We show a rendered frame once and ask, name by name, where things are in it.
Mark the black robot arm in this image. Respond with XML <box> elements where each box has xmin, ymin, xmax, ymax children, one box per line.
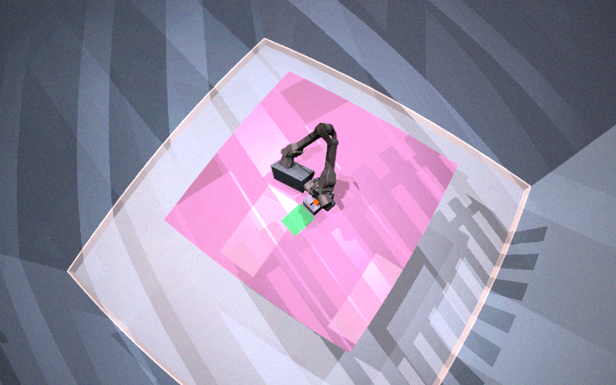
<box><xmin>278</xmin><ymin>123</ymin><xmax>339</xmax><ymax>209</ymax></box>

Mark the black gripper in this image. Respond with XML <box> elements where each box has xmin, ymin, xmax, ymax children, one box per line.
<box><xmin>303</xmin><ymin>180</ymin><xmax>335</xmax><ymax>212</ymax></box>

